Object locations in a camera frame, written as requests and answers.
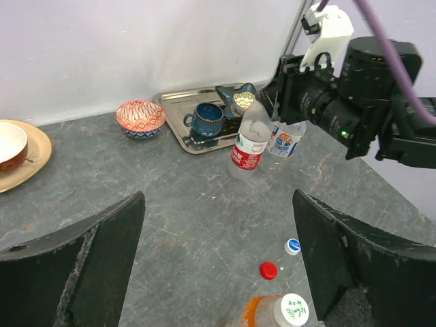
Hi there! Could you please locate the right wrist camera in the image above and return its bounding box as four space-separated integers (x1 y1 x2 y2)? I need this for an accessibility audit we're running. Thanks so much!
299 3 354 72

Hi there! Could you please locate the patterned flower bowl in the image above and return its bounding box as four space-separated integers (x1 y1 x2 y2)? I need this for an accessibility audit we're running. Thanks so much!
231 91 255 117

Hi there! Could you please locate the blue ceramic cup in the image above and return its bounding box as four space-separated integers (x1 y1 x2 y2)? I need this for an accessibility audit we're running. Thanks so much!
183 103 225 137

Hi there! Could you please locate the orange juice bottle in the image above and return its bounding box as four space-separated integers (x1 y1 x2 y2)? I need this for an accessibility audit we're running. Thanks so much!
224 292 323 327

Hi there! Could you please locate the steel tray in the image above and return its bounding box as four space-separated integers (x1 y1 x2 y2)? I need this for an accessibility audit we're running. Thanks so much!
153 86 240 155

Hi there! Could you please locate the tan saucer plate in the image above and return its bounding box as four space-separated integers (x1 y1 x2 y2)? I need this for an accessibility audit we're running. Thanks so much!
1 119 52 193

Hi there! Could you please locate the red bottle cap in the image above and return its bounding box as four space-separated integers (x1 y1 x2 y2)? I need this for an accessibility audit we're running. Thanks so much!
260 262 278 280

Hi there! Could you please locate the red white tea cup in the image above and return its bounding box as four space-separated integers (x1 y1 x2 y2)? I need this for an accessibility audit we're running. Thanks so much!
0 122 29 172

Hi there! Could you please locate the red patterned bowl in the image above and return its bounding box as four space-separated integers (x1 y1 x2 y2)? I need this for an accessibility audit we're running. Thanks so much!
115 100 166 140

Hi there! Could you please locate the right aluminium frame post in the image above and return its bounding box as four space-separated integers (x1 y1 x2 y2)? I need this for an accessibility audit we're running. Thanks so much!
281 0 313 56

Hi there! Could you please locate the blue white Pocari cap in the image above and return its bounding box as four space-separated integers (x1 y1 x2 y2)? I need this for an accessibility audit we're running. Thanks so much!
284 238 301 255

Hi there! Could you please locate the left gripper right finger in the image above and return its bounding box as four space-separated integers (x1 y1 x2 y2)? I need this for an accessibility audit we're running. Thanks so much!
292 189 435 326

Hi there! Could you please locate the blue star-shaped dish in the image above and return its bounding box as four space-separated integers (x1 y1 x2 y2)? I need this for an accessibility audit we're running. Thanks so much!
215 83 256 119

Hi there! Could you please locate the tall red-cap clear bottle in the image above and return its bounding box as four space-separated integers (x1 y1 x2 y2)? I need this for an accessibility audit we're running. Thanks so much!
229 99 275 180

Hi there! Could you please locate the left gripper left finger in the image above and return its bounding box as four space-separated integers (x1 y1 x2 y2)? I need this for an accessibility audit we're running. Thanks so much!
1 191 146 326

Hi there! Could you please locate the clear Pocari Sweat bottle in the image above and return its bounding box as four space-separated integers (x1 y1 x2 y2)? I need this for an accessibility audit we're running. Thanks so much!
259 121 307 174

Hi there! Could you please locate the white juice bottle cap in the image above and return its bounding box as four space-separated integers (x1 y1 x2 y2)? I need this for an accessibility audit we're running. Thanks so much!
273 293 309 327

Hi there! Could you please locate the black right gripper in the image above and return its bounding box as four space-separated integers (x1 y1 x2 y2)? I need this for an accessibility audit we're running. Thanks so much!
255 54 305 125

